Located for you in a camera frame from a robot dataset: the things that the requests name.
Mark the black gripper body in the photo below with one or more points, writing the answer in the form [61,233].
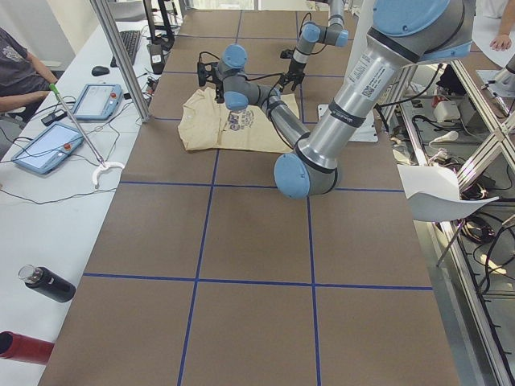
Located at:
[293,74]
[218,88]

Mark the beige long-sleeve graphic shirt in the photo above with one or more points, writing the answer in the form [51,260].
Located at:
[205,124]

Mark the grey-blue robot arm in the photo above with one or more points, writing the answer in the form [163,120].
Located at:
[402,34]
[334,34]

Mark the black keyboard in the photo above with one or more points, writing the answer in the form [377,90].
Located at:
[131,41]

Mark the black computer mouse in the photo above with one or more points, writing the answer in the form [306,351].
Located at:
[100,71]

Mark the far blue teach pendant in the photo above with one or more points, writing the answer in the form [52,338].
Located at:
[97,102]

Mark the blue teach pendant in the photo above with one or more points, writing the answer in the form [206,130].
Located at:
[49,149]
[97,102]

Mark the metal reacher grabber stick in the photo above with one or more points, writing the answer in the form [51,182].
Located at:
[103,166]

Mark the near blue teach pendant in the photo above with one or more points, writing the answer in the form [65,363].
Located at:
[49,149]

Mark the seated person grey shirt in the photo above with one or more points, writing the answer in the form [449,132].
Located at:
[25,80]

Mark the black water bottle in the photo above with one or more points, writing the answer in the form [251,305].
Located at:
[44,281]

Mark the red cylinder tube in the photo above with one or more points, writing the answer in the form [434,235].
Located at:
[25,349]

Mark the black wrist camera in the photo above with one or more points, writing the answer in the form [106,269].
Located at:
[287,54]
[204,73]

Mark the grey aluminium frame post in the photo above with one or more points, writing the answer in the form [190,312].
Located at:
[118,49]

